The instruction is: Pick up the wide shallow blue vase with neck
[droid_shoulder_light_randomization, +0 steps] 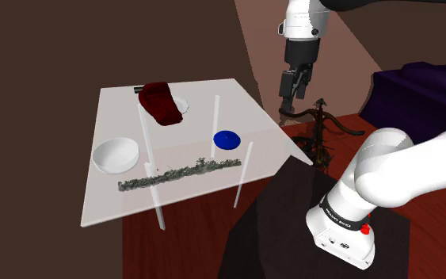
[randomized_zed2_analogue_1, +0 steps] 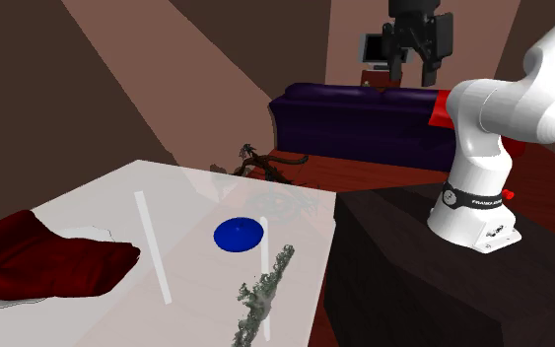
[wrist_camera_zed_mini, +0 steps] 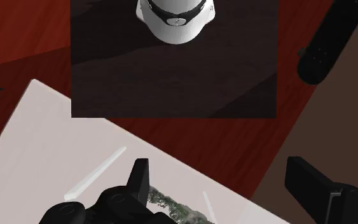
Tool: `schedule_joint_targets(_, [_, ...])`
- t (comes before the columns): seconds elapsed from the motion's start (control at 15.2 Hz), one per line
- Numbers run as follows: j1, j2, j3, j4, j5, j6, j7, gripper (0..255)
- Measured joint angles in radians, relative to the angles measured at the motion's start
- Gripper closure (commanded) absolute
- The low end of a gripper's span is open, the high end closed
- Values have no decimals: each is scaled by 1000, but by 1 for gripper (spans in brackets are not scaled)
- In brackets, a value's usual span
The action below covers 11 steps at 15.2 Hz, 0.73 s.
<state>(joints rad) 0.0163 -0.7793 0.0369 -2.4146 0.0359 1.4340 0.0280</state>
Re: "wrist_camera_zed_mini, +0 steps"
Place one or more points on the long white stick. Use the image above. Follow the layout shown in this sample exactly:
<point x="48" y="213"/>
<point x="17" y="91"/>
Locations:
<point x="95" y="174"/>

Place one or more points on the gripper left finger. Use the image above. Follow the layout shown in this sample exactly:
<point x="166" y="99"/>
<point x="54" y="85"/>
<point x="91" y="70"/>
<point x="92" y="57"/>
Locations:
<point x="119" y="204"/>

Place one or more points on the white table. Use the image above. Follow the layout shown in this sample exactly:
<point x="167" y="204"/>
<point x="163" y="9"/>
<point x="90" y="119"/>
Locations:
<point x="42" y="139"/>

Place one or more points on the dark robot stand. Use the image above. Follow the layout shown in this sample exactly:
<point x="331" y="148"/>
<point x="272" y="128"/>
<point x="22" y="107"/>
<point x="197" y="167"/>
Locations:
<point x="166" y="86"/>

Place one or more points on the short white stick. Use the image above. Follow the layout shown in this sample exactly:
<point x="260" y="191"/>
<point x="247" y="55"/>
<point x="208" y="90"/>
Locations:
<point x="210" y="208"/>

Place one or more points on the green grey patterned object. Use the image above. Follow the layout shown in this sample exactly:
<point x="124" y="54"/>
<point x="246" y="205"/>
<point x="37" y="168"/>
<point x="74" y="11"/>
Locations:
<point x="178" y="212"/>

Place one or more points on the black skateboard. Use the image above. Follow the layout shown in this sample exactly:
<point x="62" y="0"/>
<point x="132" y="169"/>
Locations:
<point x="327" y="40"/>

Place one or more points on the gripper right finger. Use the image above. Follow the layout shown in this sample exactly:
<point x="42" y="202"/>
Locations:
<point x="321" y="198"/>

